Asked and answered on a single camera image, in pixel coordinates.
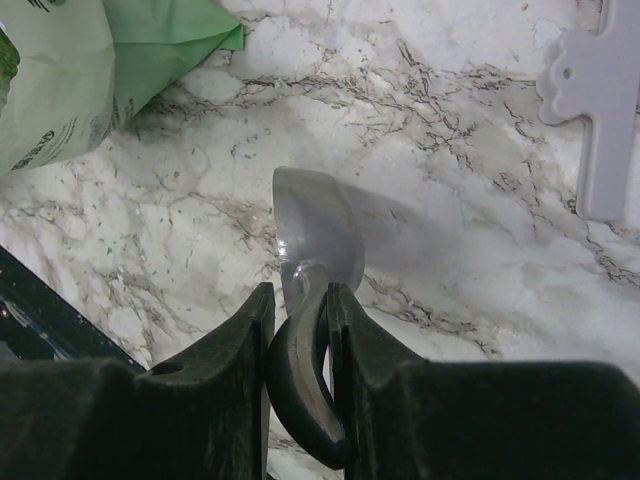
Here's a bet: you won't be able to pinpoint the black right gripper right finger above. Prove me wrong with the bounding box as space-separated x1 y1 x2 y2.
326 284 639 479

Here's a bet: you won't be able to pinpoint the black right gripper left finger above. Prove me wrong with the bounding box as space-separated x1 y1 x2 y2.
1 283 275 479

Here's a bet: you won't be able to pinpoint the silver metal scoop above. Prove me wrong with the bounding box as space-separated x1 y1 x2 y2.
265 166 365 469

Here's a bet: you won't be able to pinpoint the green cat litter bag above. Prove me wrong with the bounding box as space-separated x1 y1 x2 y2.
1 1 244 174

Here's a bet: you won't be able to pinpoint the grey plastic bag clip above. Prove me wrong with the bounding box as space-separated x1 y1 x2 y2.
536 1 639 222

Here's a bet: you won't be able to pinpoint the green cat litter pellets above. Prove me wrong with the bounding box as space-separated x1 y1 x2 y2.
0 30 20 98

